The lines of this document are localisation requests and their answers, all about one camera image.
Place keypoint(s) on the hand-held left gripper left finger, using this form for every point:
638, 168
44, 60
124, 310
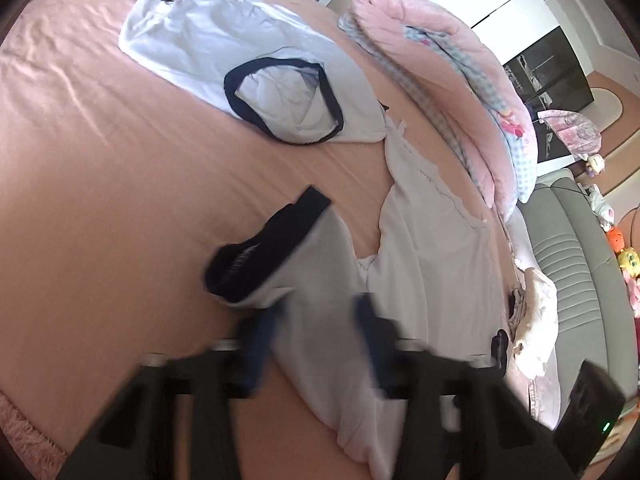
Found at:
260, 345

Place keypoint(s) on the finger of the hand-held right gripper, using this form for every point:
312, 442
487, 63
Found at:
500, 336

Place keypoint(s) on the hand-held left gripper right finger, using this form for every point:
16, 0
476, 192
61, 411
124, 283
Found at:
372, 340

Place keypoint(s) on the white navy-trimmed tank top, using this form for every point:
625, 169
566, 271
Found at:
310, 310

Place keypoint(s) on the white top wide navy neckline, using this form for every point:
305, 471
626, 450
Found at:
200, 45

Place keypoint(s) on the cream folded cloth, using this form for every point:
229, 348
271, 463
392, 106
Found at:
540, 320

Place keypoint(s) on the grey-green padded headboard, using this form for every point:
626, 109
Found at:
575, 270

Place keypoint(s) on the pink white cat plush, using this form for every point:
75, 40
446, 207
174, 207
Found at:
634, 295

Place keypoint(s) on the orange plush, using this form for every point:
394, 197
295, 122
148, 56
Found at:
616, 240

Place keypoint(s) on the white dog plush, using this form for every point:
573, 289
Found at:
600, 207

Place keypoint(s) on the small white yellow plush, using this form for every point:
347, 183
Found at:
595, 165

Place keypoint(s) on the pink sheeted bed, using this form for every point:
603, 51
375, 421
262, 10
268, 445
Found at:
100, 210

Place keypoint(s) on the pink patterned small cloth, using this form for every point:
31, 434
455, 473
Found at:
570, 132

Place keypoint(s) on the dark glass wardrobe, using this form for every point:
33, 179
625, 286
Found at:
550, 70

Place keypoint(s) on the folded pink checked duvet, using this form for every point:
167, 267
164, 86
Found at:
450, 60

